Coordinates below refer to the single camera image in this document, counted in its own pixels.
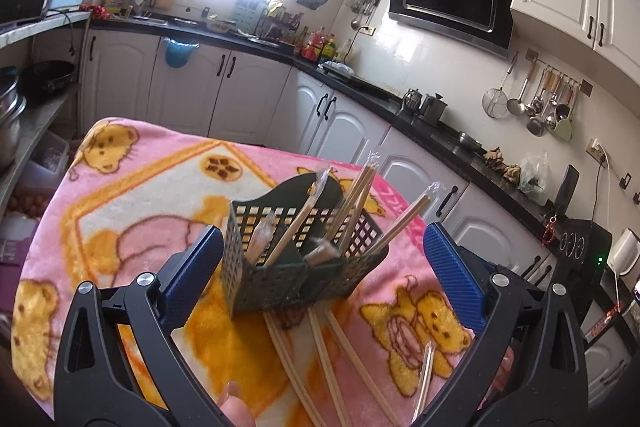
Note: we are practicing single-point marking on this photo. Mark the dark metal kettle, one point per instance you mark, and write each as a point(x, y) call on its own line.
point(432, 109)

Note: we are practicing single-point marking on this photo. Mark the steel teapot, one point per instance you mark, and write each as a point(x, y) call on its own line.
point(411, 101)

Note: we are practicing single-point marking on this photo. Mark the black wok on shelf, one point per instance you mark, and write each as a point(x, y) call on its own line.
point(42, 81)

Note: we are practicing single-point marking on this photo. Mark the person's left hand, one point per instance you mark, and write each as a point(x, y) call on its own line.
point(234, 407)

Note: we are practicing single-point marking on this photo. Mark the wire skimmer strainer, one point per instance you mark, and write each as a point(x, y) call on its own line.
point(494, 100)

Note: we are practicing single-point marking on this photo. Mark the steel ladle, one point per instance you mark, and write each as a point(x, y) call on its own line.
point(516, 106)

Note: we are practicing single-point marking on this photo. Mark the dark green utensil basket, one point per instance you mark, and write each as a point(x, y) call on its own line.
point(291, 281)

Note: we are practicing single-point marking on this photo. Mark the pink cartoon bear blanket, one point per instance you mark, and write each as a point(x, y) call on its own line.
point(137, 193)

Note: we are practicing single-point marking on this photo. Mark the steel pot on shelf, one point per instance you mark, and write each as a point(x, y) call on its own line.
point(12, 106)

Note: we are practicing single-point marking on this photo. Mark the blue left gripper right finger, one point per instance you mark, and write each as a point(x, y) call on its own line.
point(454, 268)

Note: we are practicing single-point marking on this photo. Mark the chopsticks pair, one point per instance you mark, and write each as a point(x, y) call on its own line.
point(314, 192)
point(295, 380)
point(328, 371)
point(425, 379)
point(413, 211)
point(361, 370)

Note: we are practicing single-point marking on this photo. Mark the white upper cabinet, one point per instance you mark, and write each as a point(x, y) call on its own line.
point(608, 27)

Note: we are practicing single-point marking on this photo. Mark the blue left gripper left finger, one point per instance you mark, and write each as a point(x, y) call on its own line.
point(184, 277)

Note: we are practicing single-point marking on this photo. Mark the person's right hand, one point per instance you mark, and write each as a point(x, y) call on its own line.
point(501, 378)

